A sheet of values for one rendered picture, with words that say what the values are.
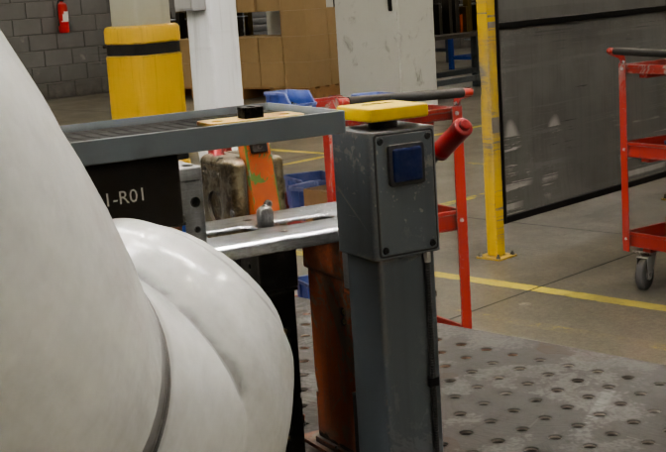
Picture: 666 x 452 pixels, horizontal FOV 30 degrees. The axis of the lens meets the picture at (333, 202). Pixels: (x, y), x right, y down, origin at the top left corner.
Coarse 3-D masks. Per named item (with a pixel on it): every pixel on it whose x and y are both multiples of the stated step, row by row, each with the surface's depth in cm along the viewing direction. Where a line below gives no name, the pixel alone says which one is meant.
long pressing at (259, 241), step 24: (240, 216) 150; (288, 216) 148; (312, 216) 148; (336, 216) 146; (216, 240) 136; (240, 240) 135; (264, 240) 133; (288, 240) 134; (312, 240) 135; (336, 240) 137
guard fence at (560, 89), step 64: (512, 0) 570; (576, 0) 606; (640, 0) 647; (512, 64) 573; (576, 64) 612; (512, 128) 576; (576, 128) 615; (640, 128) 656; (512, 192) 579; (576, 192) 619; (512, 256) 570
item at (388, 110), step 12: (348, 108) 109; (360, 108) 107; (372, 108) 106; (384, 108) 106; (396, 108) 107; (408, 108) 107; (420, 108) 108; (360, 120) 107; (372, 120) 106; (384, 120) 106; (396, 120) 109
